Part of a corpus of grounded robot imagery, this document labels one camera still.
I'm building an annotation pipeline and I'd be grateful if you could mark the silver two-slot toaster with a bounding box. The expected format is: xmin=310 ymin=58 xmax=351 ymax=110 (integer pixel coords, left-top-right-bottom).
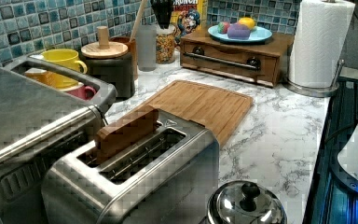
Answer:
xmin=42 ymin=109 xmax=219 ymax=224

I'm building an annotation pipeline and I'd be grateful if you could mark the stainless steel toaster oven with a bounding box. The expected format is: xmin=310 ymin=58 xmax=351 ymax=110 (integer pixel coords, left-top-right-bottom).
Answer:
xmin=0 ymin=57 xmax=117 ymax=224

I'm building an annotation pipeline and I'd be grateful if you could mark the brown toast slice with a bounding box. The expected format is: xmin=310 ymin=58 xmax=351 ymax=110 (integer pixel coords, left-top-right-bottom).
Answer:
xmin=95 ymin=105 xmax=158 ymax=164

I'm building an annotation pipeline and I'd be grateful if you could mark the bamboo cutting board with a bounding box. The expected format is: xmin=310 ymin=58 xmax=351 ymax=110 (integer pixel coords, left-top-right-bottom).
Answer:
xmin=132 ymin=80 xmax=254 ymax=147

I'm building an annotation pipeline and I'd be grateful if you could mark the clear cereal jar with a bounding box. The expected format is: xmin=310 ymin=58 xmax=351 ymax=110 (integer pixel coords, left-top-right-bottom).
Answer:
xmin=156 ymin=24 xmax=175 ymax=63

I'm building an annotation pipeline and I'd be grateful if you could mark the brown wooden utensil cup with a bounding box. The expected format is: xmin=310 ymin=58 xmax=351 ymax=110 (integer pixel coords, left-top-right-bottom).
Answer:
xmin=110 ymin=36 xmax=138 ymax=79

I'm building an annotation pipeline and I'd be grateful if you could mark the black canister with wooden lid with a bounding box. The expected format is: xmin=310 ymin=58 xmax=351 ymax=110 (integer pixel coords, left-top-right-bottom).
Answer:
xmin=80 ymin=26 xmax=135 ymax=99

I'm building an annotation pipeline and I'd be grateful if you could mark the pink mug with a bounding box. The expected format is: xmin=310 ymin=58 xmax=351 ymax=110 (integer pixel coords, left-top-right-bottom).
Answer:
xmin=62 ymin=82 xmax=97 ymax=100

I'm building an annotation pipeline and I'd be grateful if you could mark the yellow cereal box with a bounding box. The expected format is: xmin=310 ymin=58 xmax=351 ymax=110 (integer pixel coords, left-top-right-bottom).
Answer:
xmin=171 ymin=0 xmax=208 ymax=45

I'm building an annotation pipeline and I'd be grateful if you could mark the red toy strawberry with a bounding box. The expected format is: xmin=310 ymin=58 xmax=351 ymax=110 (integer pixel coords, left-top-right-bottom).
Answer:
xmin=217 ymin=21 xmax=230 ymax=34

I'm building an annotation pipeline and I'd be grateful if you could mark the purple toy fruit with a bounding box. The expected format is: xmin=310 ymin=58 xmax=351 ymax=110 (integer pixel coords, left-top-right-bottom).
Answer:
xmin=227 ymin=23 xmax=251 ymax=40

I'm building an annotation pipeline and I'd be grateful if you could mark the wooden drawer box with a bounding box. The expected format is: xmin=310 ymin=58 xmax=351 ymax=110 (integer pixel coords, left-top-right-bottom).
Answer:
xmin=180 ymin=29 xmax=294 ymax=87

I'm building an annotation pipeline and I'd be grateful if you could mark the wooden spoon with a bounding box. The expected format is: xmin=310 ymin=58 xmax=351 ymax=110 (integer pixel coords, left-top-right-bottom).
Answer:
xmin=130 ymin=0 xmax=147 ymax=42

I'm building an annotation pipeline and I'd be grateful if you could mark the steel pot lid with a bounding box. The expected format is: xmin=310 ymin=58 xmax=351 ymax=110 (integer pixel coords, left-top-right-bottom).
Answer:
xmin=207 ymin=180 xmax=287 ymax=224

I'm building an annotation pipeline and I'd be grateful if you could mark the light blue plate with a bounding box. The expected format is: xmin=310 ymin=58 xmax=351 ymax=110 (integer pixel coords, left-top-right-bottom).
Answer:
xmin=208 ymin=25 xmax=272 ymax=43

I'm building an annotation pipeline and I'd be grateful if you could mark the yellow toy lemon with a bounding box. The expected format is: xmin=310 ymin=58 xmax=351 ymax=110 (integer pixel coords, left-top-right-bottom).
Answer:
xmin=238 ymin=17 xmax=255 ymax=30

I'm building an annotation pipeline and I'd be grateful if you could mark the yellow mug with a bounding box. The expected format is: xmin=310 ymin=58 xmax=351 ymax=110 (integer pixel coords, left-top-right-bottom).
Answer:
xmin=41 ymin=49 xmax=89 ymax=90

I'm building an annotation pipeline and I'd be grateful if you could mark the metal paper towel holder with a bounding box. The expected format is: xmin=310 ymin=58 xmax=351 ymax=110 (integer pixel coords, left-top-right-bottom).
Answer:
xmin=282 ymin=59 xmax=345 ymax=98

